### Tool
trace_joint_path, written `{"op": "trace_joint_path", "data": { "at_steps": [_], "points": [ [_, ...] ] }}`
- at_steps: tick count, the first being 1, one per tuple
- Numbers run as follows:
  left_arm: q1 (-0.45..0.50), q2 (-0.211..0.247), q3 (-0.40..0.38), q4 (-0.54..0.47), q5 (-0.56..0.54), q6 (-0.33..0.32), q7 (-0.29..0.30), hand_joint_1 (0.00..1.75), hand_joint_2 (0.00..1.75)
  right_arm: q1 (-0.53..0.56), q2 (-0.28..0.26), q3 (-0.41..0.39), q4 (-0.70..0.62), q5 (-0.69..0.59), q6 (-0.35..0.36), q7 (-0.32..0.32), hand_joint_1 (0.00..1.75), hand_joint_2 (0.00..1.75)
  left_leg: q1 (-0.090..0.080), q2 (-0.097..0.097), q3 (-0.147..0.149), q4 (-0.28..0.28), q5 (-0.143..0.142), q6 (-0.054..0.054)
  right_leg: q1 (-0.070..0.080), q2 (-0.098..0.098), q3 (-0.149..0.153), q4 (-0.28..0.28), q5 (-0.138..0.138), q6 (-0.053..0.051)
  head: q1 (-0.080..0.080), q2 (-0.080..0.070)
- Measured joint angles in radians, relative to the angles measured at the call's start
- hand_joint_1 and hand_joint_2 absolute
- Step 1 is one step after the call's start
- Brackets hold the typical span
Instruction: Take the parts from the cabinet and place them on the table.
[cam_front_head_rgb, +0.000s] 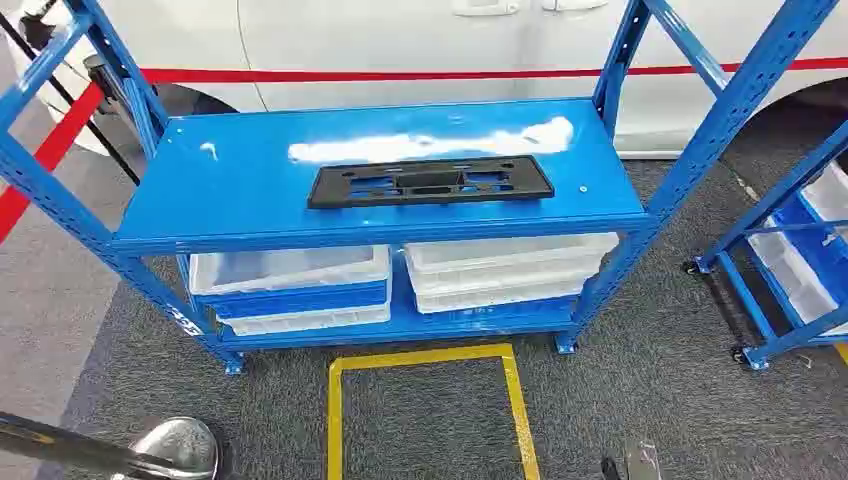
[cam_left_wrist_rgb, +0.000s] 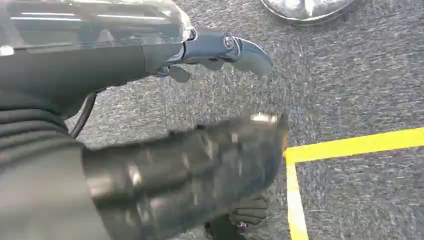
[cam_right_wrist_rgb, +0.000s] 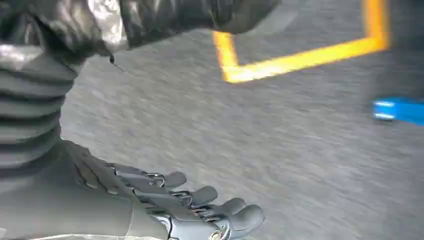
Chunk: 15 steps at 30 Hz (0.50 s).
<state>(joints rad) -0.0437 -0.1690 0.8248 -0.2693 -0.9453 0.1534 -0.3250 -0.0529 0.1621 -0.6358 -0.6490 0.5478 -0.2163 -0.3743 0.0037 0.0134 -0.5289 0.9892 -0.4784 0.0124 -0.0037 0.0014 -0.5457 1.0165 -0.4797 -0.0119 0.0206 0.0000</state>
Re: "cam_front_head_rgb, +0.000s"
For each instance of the white plastic crate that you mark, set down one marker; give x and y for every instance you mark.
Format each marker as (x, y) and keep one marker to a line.
(291, 268)
(497, 295)
(503, 252)
(305, 321)

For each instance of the blue metal shelf rack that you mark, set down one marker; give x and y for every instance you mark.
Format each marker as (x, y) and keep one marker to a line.
(265, 199)
(775, 197)

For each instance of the red barrier belt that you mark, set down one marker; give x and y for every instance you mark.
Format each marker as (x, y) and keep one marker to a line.
(53, 149)
(397, 75)

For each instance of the white car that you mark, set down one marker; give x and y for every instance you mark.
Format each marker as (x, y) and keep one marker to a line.
(397, 40)

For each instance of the yellow floor tape square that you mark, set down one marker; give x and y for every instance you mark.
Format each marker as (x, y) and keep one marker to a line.
(334, 424)

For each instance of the thin black barrier pole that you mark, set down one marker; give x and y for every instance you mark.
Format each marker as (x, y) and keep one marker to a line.
(99, 129)

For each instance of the white plastic bin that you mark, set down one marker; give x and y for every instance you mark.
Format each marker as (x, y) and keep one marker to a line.
(831, 195)
(795, 278)

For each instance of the blue plastic bin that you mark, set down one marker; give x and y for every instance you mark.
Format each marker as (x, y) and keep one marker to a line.
(818, 248)

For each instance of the black plastic plate frame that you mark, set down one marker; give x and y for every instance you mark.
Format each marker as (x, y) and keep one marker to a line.
(331, 189)

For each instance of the chrome stanchion post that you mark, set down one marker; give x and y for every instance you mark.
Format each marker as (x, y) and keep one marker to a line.
(179, 444)

